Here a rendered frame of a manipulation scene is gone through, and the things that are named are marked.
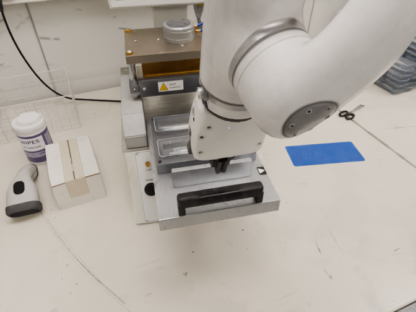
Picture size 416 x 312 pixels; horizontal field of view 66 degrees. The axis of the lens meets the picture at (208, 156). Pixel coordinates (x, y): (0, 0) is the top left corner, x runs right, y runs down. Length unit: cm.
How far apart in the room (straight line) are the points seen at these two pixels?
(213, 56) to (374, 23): 14
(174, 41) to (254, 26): 57
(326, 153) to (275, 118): 84
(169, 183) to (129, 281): 25
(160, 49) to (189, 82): 10
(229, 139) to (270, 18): 19
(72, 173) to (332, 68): 75
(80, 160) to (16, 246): 25
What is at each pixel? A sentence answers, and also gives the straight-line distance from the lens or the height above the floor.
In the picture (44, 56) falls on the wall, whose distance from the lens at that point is 141.
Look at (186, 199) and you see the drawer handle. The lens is 53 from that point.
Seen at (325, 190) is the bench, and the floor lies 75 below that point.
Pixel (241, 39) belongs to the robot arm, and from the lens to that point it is 27.
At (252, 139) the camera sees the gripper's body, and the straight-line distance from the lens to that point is 43.
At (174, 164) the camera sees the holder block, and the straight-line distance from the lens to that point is 62.
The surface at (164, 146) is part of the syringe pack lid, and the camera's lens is 65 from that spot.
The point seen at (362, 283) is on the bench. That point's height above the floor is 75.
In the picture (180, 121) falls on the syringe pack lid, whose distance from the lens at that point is 72.
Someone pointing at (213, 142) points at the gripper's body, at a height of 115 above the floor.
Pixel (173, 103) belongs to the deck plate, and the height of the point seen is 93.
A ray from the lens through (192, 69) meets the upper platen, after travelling 81.
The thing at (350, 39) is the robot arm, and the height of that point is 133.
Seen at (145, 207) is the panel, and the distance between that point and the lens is 82.
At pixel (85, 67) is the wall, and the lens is 142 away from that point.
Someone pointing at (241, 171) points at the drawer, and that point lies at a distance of 61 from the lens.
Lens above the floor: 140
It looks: 40 degrees down
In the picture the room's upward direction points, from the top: straight up
